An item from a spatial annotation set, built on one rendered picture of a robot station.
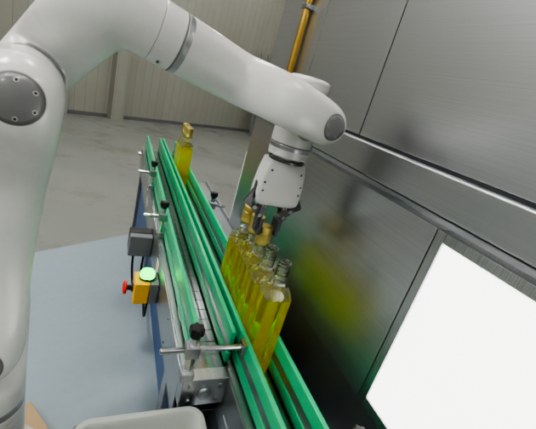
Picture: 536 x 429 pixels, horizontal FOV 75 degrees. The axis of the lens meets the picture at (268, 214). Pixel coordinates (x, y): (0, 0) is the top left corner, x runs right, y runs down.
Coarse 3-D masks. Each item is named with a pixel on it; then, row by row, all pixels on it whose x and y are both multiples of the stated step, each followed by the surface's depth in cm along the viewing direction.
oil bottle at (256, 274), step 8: (256, 264) 75; (248, 272) 76; (256, 272) 73; (264, 272) 73; (272, 272) 73; (248, 280) 75; (256, 280) 72; (264, 280) 72; (248, 288) 75; (256, 288) 72; (248, 296) 74; (240, 304) 78; (248, 304) 74; (240, 312) 77; (248, 312) 75
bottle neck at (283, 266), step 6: (282, 258) 69; (282, 264) 67; (288, 264) 68; (276, 270) 68; (282, 270) 67; (288, 270) 68; (276, 276) 68; (282, 276) 68; (276, 282) 68; (282, 282) 68
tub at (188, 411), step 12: (180, 408) 67; (192, 408) 67; (84, 420) 60; (96, 420) 60; (108, 420) 61; (120, 420) 62; (132, 420) 62; (144, 420) 63; (156, 420) 64; (168, 420) 66; (180, 420) 67; (192, 420) 67; (204, 420) 66
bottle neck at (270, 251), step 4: (268, 244) 73; (272, 244) 74; (268, 248) 72; (272, 248) 74; (276, 248) 73; (264, 252) 73; (268, 252) 72; (272, 252) 72; (276, 252) 72; (264, 256) 73; (268, 256) 72; (272, 256) 72; (276, 256) 73; (264, 260) 73; (268, 260) 72; (272, 260) 73; (260, 264) 74; (264, 264) 73; (268, 264) 73; (272, 264) 73; (264, 268) 73; (268, 268) 73; (272, 268) 74
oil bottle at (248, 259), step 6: (246, 252) 80; (252, 252) 79; (246, 258) 79; (252, 258) 77; (258, 258) 78; (240, 264) 81; (246, 264) 78; (252, 264) 77; (240, 270) 81; (246, 270) 78; (240, 276) 80; (246, 276) 78; (240, 282) 80; (234, 288) 83; (240, 288) 79; (234, 294) 82; (240, 294) 79; (234, 300) 82
